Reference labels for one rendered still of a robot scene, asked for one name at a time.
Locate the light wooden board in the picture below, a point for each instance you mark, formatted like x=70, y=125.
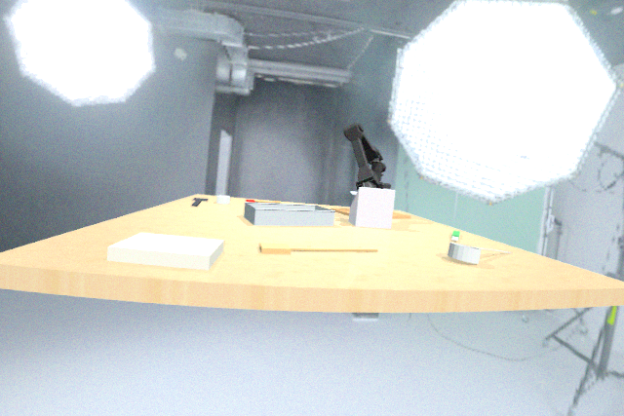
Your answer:
x=345, y=211

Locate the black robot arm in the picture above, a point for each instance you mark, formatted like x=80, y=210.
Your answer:
x=365, y=154

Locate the silver saucepan with long handle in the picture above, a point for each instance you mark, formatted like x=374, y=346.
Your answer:
x=465, y=253

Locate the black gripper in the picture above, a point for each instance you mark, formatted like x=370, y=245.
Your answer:
x=382, y=185

